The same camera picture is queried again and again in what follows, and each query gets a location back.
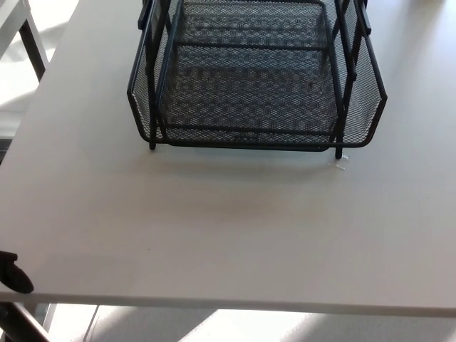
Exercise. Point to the white desk leg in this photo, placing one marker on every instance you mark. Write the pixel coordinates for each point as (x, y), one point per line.
(50, 315)

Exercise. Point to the clear tape piece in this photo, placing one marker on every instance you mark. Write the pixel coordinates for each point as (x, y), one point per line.
(339, 164)

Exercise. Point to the black mesh tray with label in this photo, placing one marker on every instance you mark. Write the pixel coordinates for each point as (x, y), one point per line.
(249, 149)

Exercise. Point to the white side table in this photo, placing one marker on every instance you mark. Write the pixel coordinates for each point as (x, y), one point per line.
(32, 50)

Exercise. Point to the black metal organizer frame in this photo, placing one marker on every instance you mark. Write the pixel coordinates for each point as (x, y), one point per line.
(338, 153)

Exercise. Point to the small black mesh tray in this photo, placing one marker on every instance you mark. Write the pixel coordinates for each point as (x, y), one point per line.
(249, 21)

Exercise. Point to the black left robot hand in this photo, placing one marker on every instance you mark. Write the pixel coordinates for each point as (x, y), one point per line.
(18, 279)

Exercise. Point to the black mesh sliding drawer tray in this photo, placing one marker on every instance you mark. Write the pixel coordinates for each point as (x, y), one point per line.
(249, 99)

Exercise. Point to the dark brown desk brace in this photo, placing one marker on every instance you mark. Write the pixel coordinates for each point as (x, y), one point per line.
(23, 322)

